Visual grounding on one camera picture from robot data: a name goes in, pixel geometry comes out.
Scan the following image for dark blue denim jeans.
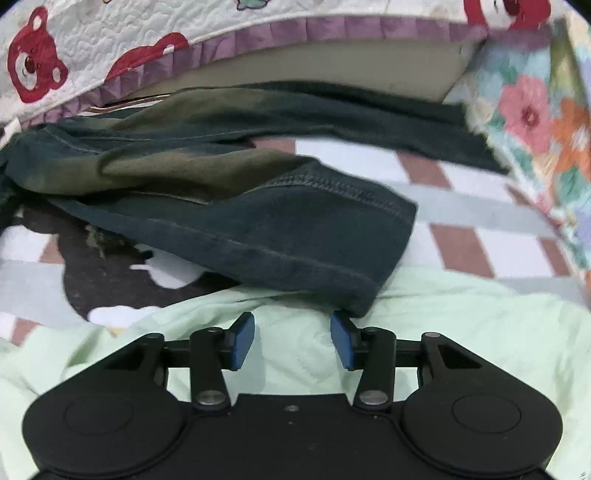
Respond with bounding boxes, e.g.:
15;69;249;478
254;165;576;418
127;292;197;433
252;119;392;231
0;81;511;318

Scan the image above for white garment at right edge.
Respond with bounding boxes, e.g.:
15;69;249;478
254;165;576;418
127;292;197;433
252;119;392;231
0;265;591;480

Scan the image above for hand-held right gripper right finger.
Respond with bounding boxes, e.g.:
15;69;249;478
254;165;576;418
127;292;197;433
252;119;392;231
330;310;484;409

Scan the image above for floral print cloth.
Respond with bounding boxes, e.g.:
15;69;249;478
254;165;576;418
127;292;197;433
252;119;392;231
443;14;591;283

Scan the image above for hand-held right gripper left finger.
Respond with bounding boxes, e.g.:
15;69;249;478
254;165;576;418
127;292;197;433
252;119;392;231
99;311;256;412

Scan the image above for white bear print quilt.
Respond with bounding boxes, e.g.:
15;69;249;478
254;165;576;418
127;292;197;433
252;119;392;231
0;0;555;139

